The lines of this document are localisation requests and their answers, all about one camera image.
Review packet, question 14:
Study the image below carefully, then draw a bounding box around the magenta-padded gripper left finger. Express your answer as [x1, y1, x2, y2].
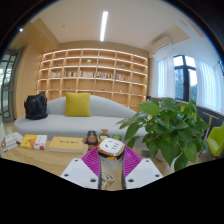
[60, 146, 102, 190]

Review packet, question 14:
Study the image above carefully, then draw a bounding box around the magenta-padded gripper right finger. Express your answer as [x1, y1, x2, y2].
[121, 147, 164, 190]

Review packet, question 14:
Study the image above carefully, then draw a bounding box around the white charger with gold band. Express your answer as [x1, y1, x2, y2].
[97, 137, 126, 173]

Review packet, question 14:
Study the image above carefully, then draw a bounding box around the small white printed cup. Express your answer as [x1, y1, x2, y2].
[139, 149, 152, 159]

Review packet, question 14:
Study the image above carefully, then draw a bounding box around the white plant pot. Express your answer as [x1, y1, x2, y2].
[156, 149, 178, 168]

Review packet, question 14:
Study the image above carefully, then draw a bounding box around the yellow hardcover book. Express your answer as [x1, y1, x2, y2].
[48, 136, 85, 154]

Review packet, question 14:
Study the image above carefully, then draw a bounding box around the three-figure figurine set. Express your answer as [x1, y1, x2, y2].
[83, 128, 123, 151]

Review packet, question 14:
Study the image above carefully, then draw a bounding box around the light grey curved sofa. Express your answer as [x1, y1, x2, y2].
[14, 94, 148, 141]

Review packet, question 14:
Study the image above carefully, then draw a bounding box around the green leafy plant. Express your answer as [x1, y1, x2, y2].
[116, 97, 212, 173]

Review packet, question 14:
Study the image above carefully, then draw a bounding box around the yellow and white book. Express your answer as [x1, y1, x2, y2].
[19, 134, 48, 151]

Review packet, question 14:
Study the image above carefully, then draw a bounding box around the yellow cushion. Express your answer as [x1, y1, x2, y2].
[64, 92, 92, 118]

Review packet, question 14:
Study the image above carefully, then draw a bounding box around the red and white magazine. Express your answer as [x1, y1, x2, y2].
[0, 131, 24, 153]

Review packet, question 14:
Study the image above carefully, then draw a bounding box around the black backpack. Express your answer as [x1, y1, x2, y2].
[23, 91, 49, 121]

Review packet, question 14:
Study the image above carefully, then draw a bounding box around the lime green chair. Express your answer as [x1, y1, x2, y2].
[206, 121, 224, 158]

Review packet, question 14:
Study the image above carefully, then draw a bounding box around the white sheer curtain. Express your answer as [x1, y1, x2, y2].
[194, 59, 224, 114]
[156, 56, 176, 99]

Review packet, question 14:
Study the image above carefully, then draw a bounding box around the black-framed window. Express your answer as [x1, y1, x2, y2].
[173, 54, 198, 103]

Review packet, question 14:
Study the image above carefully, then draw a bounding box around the long ceiling light strip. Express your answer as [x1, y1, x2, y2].
[99, 10, 109, 42]

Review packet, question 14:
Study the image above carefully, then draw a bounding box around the white power strip cable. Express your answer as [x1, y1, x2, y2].
[100, 171, 117, 188]

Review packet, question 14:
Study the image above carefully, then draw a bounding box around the wooden wall shelf unit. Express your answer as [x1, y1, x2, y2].
[36, 48, 149, 113]

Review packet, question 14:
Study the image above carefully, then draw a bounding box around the glass door with dark frame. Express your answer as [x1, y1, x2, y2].
[0, 49, 21, 124]

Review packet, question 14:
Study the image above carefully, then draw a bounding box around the white wall air conditioner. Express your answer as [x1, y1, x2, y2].
[152, 34, 174, 54]

